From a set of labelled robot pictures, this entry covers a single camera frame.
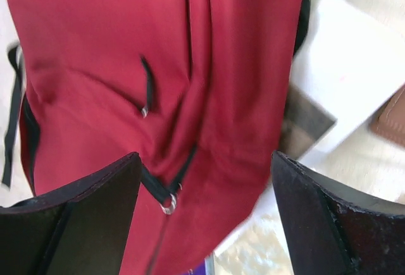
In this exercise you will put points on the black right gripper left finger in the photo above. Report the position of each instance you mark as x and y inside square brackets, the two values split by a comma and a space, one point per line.
[80, 228]

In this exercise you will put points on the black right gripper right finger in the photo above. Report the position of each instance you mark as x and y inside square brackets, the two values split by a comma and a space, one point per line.
[331, 228]

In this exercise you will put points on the brown leather wallet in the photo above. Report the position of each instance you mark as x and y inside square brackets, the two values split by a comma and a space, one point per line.
[389, 121]

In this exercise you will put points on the red backpack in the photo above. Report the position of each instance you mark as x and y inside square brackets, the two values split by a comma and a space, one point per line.
[196, 87]

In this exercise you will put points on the purple paperback book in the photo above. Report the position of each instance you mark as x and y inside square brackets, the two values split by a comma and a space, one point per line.
[205, 268]

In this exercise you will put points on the white coffee photo notebook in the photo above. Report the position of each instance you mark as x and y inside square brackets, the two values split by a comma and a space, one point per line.
[348, 66]

